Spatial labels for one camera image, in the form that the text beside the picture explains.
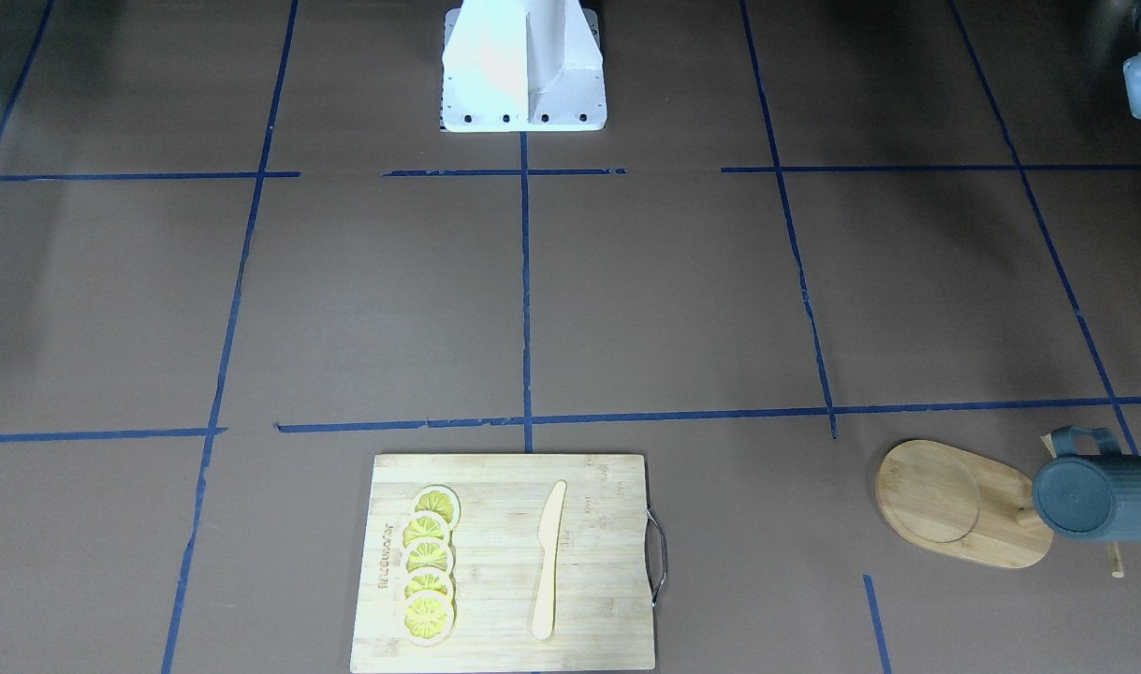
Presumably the lemon slice five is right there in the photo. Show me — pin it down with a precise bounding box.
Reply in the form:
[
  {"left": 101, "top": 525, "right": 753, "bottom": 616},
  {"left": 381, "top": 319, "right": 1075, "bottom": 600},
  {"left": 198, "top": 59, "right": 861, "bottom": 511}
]
[{"left": 402, "top": 590, "right": 456, "bottom": 647}]

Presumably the yellow plastic knife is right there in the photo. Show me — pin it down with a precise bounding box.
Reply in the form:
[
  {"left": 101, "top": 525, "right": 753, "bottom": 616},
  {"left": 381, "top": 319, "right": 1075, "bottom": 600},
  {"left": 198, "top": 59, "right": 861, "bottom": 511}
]
[{"left": 529, "top": 479, "right": 567, "bottom": 641}]

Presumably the white camera pole mount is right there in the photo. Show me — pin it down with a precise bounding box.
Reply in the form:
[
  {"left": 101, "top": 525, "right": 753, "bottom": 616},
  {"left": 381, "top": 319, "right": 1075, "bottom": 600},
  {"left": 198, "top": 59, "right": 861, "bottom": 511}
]
[{"left": 439, "top": 1, "right": 608, "bottom": 133}]

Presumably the bamboo cutting board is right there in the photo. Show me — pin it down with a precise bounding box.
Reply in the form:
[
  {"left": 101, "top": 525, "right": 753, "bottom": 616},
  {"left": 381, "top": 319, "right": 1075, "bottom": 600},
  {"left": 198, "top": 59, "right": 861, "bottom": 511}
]
[{"left": 349, "top": 453, "right": 661, "bottom": 673}]

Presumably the dark teal mug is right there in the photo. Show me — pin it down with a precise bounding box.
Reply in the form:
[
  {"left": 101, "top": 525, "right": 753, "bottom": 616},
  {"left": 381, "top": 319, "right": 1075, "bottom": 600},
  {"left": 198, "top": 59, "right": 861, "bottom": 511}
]
[{"left": 1031, "top": 427, "right": 1141, "bottom": 543}]

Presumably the wooden cup storage rack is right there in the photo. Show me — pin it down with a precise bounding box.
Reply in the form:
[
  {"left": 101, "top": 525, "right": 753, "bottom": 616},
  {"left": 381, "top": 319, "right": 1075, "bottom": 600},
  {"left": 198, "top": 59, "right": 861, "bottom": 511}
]
[{"left": 875, "top": 432, "right": 1128, "bottom": 578}]

